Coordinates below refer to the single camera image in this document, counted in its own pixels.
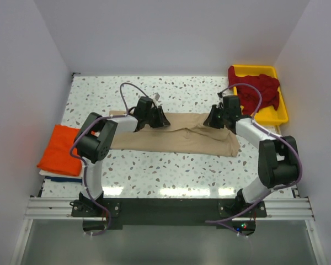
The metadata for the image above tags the orange folded t shirt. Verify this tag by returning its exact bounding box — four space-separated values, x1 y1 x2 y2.
37 124 82 177

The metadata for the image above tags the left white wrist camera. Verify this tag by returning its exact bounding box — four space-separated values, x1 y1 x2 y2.
151 93 160 107

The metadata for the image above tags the dark red t shirt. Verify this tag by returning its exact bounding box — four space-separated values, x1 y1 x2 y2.
228 66 280 115

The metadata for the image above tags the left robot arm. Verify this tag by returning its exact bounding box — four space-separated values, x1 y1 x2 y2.
70 96 170 216

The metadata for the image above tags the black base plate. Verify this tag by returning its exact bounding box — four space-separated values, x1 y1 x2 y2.
71 197 268 231

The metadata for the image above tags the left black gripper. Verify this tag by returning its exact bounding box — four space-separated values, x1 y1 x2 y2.
144 106 170 129

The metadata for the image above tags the beige t shirt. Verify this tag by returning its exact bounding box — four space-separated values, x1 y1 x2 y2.
111 113 240 157

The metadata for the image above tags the aluminium frame rail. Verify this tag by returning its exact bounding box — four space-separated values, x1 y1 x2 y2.
24 198 315 221

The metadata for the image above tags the yellow plastic tray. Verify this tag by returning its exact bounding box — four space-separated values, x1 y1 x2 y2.
232 65 289 126

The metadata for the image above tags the white folded t shirt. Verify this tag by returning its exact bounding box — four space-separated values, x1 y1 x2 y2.
39 169 82 179

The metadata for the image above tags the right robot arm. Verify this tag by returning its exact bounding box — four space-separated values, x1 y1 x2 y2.
204 96 302 217

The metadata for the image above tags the blue folded t shirt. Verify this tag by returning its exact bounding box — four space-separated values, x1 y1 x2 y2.
45 176 82 183

